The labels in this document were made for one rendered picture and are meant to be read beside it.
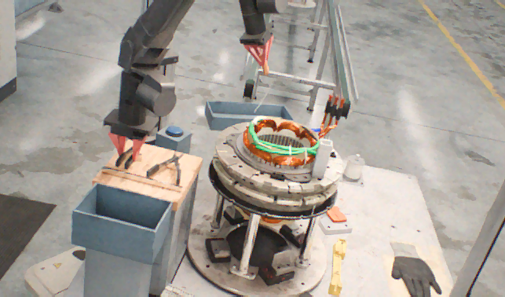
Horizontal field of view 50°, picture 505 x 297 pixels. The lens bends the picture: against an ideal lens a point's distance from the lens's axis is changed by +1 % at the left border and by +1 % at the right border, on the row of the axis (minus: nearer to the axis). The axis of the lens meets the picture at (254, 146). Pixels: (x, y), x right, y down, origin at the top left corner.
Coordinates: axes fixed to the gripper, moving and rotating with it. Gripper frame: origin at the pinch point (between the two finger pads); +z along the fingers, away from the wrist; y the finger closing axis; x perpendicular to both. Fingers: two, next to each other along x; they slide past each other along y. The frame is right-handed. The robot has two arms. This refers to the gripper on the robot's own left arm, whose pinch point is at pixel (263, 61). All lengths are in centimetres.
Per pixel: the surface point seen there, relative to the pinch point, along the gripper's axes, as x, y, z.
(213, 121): 12.8, -13.3, 11.5
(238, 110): 11.7, 0.2, 16.1
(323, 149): -24.1, -29.9, 7.7
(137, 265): 6, -66, 12
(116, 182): 14, -55, 0
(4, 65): 229, 104, 49
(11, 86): 239, 110, 67
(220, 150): 0.2, -33.4, 6.6
